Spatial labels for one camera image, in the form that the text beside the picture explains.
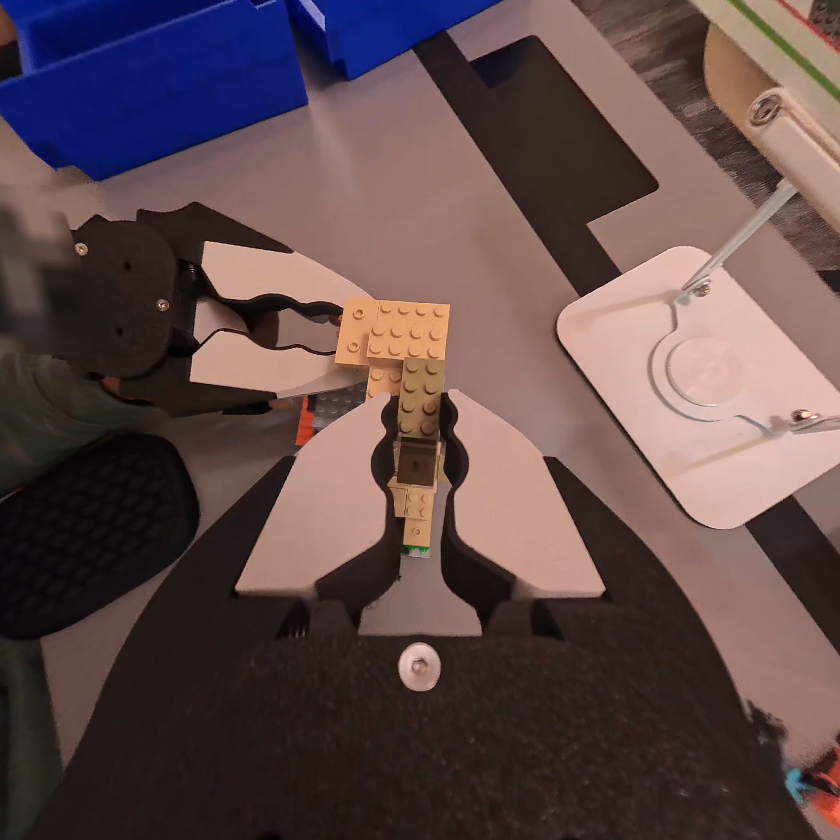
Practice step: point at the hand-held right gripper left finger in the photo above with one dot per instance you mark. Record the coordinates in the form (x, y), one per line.
(315, 518)

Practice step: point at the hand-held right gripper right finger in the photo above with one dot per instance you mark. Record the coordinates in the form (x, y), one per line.
(525, 525)

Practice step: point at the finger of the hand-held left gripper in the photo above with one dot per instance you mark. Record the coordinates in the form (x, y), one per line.
(282, 275)
(262, 371)

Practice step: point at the toy brick model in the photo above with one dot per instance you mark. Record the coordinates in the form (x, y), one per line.
(394, 334)

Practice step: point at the olive green plate brick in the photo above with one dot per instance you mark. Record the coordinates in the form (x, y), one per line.
(420, 394)

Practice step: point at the person's left forearm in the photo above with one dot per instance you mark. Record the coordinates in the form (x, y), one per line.
(59, 420)

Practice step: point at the grey desk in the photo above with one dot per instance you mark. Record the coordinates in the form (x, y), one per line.
(394, 197)

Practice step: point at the person's left hand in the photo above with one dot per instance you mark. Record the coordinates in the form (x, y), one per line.
(266, 331)

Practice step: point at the white book stand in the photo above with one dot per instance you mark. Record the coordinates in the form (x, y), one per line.
(623, 394)

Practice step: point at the blue plastic bin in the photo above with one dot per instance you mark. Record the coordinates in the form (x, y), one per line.
(380, 33)
(151, 92)

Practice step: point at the black chair armrest pad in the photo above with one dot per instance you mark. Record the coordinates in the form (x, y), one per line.
(85, 538)

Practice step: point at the open instruction booklet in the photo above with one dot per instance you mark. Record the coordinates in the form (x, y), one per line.
(781, 39)

